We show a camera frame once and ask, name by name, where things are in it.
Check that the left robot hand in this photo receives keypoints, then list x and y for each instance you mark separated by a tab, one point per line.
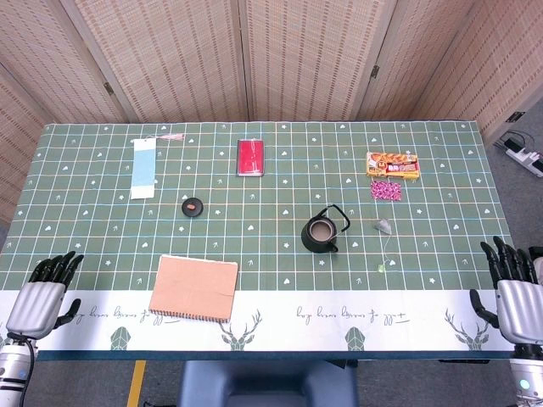
36	303

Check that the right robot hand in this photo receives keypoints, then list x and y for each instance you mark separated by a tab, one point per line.
519	307

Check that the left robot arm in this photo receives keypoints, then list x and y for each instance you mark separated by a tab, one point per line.
12	364

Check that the blue robot base seat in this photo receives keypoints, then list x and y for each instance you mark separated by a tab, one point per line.
267	383

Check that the black round lid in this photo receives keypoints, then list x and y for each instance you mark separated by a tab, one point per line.
193	207

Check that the black cast iron teapot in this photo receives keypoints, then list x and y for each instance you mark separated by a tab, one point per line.
316	241

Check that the white power strip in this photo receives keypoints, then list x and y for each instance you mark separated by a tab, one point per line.
526	157

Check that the brown spiral notebook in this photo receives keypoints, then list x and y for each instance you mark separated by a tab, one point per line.
193	288

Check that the blue white bookmark with tassel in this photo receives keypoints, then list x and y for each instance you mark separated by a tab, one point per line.
143	169

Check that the pink patterned packet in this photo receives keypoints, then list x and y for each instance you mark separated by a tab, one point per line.
385	190

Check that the orange snack box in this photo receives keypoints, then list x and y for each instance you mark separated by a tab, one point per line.
392	165

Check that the green grid tablecloth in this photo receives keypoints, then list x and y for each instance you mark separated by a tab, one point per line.
263	220

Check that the woven folding screen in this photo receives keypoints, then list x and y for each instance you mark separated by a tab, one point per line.
271	59

